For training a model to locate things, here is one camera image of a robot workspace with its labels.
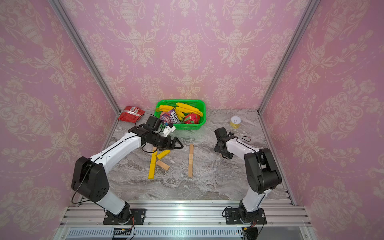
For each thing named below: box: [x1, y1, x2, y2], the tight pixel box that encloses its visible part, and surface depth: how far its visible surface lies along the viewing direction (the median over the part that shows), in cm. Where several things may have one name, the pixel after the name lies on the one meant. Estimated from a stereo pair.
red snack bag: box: [117, 106, 146, 123], surface depth 119 cm
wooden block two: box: [188, 153, 193, 165], surface depth 94 cm
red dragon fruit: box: [184, 113, 200, 124], surface depth 108 cm
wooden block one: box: [189, 143, 194, 154], surface depth 102 cm
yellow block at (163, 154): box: [156, 150, 171, 160], surface depth 98 cm
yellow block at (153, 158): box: [150, 151, 158, 164], surface depth 96 cm
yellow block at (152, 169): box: [148, 159, 157, 180], surface depth 91 cm
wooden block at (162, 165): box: [156, 159, 170, 171], surface depth 94 cm
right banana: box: [175, 102, 204, 117], surface depth 115 cm
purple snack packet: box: [160, 108, 181, 124], surface depth 111 cm
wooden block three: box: [188, 161, 193, 177], surface depth 91 cm
